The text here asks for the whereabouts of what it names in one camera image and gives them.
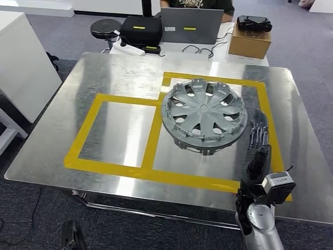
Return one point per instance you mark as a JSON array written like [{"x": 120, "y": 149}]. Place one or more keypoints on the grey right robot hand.
[{"x": 258, "y": 162}]

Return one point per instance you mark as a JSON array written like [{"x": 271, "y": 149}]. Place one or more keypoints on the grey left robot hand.
[{"x": 70, "y": 238}]

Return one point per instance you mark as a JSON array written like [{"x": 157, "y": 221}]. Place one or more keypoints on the grey plastic wheel hubcap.
[{"x": 204, "y": 110}]

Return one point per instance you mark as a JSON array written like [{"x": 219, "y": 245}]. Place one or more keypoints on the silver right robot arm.
[{"x": 262, "y": 227}]

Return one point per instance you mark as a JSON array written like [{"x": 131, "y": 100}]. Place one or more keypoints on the steel-topped workbench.
[{"x": 117, "y": 76}]

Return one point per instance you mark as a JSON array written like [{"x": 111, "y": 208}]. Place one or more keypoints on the large yellow tape rectangle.
[{"x": 247, "y": 82}]

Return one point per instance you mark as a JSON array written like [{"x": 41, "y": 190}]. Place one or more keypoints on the small yellow tape rectangle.
[{"x": 87, "y": 131}]

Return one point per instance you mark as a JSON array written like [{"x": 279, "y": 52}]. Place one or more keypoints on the brown cardboard box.
[{"x": 249, "y": 43}]

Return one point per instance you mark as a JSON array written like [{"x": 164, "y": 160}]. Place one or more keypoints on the grey laptop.
[{"x": 192, "y": 26}]

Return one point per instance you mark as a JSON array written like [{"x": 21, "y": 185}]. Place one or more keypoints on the person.
[{"x": 200, "y": 2}]

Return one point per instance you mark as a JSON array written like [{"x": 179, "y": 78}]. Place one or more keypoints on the black chair base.
[{"x": 53, "y": 62}]

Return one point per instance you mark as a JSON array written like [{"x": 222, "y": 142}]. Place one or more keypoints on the small flat black box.
[{"x": 152, "y": 50}]

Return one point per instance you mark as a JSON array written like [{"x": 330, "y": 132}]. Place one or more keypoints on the black carrying case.
[{"x": 142, "y": 34}]

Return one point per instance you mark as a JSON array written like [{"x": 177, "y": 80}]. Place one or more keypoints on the white power strip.
[{"x": 129, "y": 50}]

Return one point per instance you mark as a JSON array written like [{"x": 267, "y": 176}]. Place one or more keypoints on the black round stool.
[{"x": 105, "y": 28}]

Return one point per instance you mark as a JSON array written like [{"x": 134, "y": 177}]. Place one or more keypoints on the white low platform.
[{"x": 36, "y": 8}]

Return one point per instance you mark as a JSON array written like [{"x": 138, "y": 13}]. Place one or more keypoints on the white foot frame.
[{"x": 10, "y": 133}]

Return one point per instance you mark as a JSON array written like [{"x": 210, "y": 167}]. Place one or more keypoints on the black cylinder post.
[{"x": 147, "y": 7}]

